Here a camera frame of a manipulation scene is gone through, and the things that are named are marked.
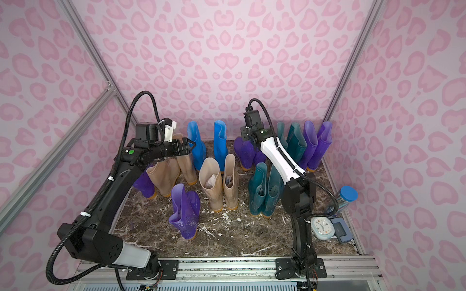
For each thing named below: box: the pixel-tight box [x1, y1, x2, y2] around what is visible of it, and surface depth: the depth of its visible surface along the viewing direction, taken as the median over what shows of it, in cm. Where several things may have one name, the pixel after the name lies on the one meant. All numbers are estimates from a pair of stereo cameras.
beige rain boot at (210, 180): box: [199, 157, 224, 213], surface depth 79 cm
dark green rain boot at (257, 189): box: [248, 162, 268, 216], surface depth 75 cm
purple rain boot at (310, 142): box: [297, 120, 318, 171], surface depth 86 cm
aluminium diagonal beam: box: [0, 83, 118, 236], surface depth 65 cm
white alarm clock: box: [310, 216, 335, 241], surface depth 82 cm
